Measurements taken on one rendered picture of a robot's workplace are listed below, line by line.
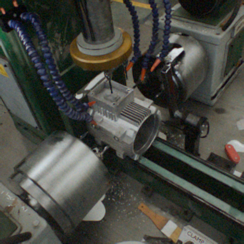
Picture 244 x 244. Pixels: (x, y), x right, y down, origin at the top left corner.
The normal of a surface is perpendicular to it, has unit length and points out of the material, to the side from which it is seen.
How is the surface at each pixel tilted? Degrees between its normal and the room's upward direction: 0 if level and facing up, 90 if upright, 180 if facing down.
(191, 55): 43
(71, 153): 21
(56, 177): 28
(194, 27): 0
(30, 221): 0
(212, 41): 90
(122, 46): 0
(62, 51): 90
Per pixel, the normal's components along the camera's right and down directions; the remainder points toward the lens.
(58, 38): 0.78, 0.39
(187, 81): 0.69, 0.13
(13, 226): -0.12, -0.67
